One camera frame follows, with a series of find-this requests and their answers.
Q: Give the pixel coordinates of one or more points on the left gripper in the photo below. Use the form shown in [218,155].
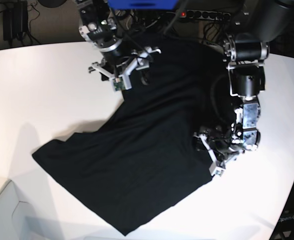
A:
[222,146]

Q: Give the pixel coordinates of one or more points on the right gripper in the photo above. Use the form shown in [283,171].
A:
[112,66]

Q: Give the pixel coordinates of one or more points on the black t-shirt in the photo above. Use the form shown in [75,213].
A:
[143,160]

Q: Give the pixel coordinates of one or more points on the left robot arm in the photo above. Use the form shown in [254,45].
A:
[234,93]

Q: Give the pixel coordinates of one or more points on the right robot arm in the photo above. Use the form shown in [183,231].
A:
[100,27]

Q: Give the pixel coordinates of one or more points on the blue box overhead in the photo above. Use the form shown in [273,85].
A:
[142,4]

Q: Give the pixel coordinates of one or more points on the black power strip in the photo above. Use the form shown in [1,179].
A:
[204,15]

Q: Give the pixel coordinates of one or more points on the black equipment box left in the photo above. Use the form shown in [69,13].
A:
[15,21]

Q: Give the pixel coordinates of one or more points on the white bin bottom left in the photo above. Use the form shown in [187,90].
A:
[18,219]

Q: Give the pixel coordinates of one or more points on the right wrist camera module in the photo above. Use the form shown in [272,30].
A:
[121,83]

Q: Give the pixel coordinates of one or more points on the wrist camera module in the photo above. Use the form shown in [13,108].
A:
[216,170]
[121,83]

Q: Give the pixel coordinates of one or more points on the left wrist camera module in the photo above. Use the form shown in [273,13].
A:
[216,170]

